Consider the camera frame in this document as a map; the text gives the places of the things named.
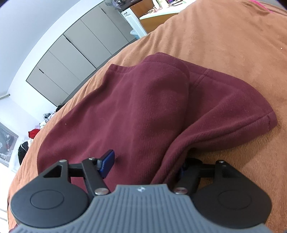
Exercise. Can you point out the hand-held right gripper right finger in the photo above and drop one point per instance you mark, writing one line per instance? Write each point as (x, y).
(190, 178)

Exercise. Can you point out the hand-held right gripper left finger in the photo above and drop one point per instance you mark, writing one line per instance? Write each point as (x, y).
(107, 162)

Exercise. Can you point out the maroon pants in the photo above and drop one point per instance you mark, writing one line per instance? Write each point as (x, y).
(139, 112)

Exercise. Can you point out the pile of clothes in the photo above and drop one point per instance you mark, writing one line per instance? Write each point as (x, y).
(33, 133)

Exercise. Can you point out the black bag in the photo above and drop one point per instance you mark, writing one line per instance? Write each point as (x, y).
(23, 147)

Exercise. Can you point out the grey framed picture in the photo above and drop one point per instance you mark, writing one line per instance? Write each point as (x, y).
(7, 143)

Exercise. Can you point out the grey wardrobe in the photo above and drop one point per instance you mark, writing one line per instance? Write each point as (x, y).
(67, 67)

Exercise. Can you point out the light blue basket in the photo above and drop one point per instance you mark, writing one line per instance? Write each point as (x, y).
(134, 34)

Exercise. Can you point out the brown fleece blanket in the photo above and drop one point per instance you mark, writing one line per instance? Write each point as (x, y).
(224, 40)

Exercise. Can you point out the white cabinet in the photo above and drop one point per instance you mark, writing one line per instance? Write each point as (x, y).
(134, 21)

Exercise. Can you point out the cluttered white desk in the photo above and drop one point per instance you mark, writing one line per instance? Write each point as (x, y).
(157, 22)

